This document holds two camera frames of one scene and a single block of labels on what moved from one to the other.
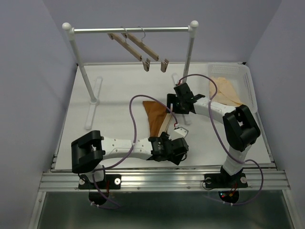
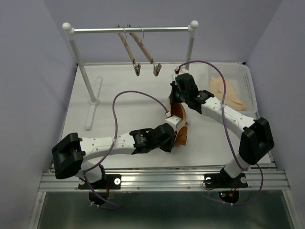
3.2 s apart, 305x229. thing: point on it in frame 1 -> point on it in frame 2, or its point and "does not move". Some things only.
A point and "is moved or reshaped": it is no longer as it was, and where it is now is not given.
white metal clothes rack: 93,85 does not move
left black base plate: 111,182 does not move
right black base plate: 228,185 does not move
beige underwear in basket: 225,94 does not move
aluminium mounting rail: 68,182 does not move
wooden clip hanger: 147,49 is moved or reshaped
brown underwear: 156,111 is moved or reshaped
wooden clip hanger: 126,46 is moved or reshaped
